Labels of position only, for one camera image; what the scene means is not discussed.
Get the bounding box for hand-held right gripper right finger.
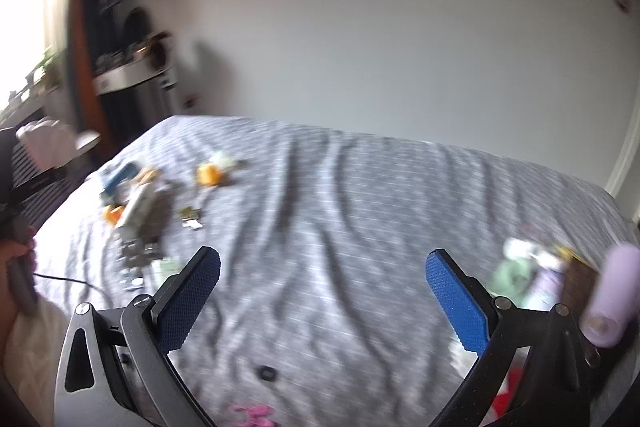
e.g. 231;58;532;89
425;249;601;427

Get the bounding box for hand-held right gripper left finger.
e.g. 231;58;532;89
54;246;222;427

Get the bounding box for white spray bottle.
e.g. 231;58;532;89
120;184;156;230

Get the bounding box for blue metal can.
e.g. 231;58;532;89
102;163;140;195

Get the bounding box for person's left hand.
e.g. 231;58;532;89
0;234;40;348

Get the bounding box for green cloth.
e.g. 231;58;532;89
492;257;539;303

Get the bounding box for silver metal pieces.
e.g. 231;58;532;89
117;232;162;289

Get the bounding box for white cloth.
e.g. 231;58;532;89
0;297;76;427

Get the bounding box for gold binder clips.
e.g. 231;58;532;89
180;206;205;230

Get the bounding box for lavender white bottle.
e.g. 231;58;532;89
525;257;567;311

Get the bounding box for olive brown pouch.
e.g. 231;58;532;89
149;187;174;234

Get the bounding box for black slatted panel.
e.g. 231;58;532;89
10;142;101;233

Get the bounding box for red object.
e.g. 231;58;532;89
492;367;527;419

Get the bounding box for yellow plastic cap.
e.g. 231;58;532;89
196;162;222;186

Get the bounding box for brown box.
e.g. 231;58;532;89
560;257;602;309

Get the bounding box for pink object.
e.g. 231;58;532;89
227;402;277;427

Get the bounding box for white pleated object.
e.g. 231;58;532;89
16;119;77;168

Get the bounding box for clear plastic cup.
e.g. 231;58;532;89
210;152;246;175

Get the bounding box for grey patterned bedspread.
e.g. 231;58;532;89
35;114;640;427

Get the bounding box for purple bottle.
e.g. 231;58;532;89
580;244;640;349

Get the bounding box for grey cabinet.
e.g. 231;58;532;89
92;57;179;142

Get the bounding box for potted plant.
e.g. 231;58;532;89
30;49;67;94

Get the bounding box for window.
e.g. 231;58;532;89
0;0;57;108

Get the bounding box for black cable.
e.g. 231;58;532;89
35;273;102;291

